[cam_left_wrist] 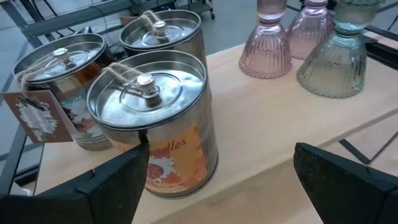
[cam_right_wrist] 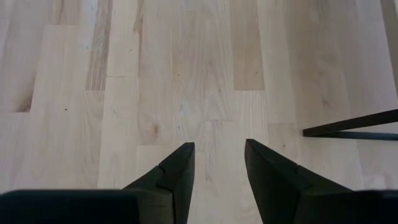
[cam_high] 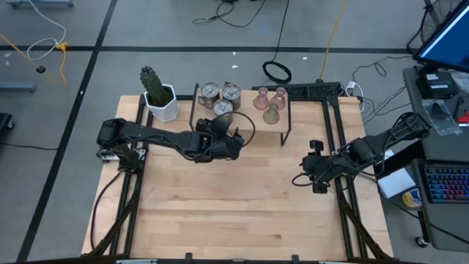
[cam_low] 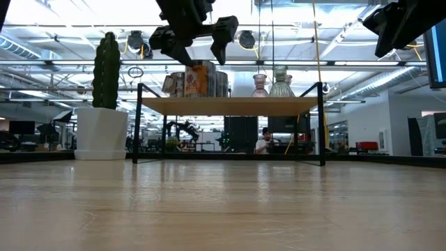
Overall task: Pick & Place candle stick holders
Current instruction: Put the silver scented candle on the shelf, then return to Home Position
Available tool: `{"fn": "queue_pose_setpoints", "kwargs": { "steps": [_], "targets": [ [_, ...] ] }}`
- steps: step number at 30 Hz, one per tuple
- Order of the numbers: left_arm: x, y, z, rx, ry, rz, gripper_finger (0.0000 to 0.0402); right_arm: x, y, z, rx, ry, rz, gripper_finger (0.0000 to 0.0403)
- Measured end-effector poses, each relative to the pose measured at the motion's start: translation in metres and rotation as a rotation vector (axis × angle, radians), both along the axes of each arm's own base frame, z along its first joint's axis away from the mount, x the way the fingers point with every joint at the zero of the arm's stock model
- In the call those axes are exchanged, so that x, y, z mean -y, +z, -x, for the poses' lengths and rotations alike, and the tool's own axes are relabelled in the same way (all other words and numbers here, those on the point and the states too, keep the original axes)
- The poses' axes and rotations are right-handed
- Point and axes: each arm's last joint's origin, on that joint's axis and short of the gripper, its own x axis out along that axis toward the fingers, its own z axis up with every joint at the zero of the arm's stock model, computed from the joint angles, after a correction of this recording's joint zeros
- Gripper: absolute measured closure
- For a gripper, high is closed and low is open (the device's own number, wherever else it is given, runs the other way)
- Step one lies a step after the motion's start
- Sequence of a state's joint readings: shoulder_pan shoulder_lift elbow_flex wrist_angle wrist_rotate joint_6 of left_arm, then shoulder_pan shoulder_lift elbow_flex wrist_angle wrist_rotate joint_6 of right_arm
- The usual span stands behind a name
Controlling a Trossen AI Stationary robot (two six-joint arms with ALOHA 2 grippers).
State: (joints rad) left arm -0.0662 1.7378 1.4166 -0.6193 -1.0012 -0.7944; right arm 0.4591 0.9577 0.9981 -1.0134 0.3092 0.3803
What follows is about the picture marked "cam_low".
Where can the black background cabinet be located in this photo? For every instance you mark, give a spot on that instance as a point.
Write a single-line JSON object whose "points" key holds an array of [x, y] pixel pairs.
{"points": [[240, 134]]}

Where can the floral label tin candle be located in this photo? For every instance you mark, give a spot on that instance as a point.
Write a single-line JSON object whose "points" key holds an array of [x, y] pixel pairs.
{"points": [[176, 87]]}

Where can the computer monitor blue screen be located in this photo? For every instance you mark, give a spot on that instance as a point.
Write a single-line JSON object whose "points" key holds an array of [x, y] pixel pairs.
{"points": [[437, 59]]}

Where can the wide dark background monitor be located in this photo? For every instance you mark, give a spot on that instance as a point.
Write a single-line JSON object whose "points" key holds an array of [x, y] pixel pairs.
{"points": [[289, 124]]}

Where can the person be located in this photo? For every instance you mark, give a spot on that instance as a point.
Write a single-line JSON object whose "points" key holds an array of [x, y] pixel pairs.
{"points": [[261, 145]]}

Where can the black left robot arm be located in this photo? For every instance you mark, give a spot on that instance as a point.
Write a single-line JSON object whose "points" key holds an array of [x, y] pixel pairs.
{"points": [[2, 10]]}

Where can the wooden shelf riser black legs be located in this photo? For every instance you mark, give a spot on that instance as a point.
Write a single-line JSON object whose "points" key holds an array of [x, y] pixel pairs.
{"points": [[226, 106]]}

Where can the green artificial cactus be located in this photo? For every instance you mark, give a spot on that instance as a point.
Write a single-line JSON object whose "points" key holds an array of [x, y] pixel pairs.
{"points": [[106, 69]]}

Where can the ribbed silver tin candle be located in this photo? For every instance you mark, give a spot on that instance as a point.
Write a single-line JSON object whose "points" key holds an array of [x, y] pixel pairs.
{"points": [[223, 85]]}

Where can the green glass candle holder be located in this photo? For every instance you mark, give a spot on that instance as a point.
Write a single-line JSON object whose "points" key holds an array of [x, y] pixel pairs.
{"points": [[280, 89]]}

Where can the black background robot arm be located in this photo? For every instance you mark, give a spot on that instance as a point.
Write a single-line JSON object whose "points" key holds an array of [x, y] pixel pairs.
{"points": [[184, 128]]}

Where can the pink glass candle holder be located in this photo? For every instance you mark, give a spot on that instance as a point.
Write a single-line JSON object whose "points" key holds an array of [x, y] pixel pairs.
{"points": [[260, 91]]}

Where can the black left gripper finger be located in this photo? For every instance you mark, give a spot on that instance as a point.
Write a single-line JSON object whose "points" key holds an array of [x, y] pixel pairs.
{"points": [[224, 31], [169, 42]]}

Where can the small green background plant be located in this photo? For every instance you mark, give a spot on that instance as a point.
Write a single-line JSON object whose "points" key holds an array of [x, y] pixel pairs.
{"points": [[172, 144]]}

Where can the red background box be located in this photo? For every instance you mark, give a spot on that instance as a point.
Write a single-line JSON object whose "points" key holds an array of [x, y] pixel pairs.
{"points": [[366, 145]]}

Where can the silver ceiling air duct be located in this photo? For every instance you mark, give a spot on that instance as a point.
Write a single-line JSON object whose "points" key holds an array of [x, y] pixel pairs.
{"points": [[17, 49]]}

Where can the orange label tin candle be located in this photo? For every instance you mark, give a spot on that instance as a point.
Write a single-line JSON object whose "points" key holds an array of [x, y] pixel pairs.
{"points": [[198, 82]]}

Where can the white hexagonal plant pot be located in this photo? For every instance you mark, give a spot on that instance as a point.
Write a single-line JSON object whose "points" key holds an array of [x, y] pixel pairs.
{"points": [[101, 134]]}

